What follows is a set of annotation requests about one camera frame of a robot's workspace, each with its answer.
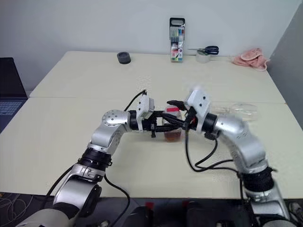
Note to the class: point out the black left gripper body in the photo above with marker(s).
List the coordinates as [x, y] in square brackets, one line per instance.
[149, 124]

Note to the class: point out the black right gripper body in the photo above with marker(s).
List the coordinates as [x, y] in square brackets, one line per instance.
[190, 119]

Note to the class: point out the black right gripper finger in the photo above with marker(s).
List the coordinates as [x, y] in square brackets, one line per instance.
[178, 121]
[177, 104]

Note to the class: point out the clear plastic tea bottle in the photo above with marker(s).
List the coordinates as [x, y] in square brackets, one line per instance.
[172, 137]

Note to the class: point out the clear wine glass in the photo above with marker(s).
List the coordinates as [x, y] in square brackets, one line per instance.
[246, 111]

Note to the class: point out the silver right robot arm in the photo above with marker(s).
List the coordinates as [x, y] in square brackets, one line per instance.
[246, 142]

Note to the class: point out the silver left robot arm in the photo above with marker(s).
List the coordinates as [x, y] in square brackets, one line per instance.
[111, 134]

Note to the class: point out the clear tape roll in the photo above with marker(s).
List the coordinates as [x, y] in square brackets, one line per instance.
[202, 58]

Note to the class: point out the marker pen pack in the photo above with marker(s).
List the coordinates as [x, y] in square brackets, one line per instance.
[177, 47]

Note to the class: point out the black round cap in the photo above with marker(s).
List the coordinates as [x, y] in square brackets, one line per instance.
[123, 58]

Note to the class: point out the pink cloth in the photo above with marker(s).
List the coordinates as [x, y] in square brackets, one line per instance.
[251, 59]

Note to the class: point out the grey shoe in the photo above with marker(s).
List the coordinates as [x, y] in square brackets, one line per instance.
[297, 209]

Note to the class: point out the dark laptop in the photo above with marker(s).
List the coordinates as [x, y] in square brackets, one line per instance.
[9, 80]

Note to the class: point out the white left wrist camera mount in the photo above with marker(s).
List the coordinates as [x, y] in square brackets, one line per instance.
[144, 105]

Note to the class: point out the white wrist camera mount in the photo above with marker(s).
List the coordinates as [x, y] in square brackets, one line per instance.
[144, 105]
[201, 101]

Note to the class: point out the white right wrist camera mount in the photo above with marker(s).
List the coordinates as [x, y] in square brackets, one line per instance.
[201, 101]

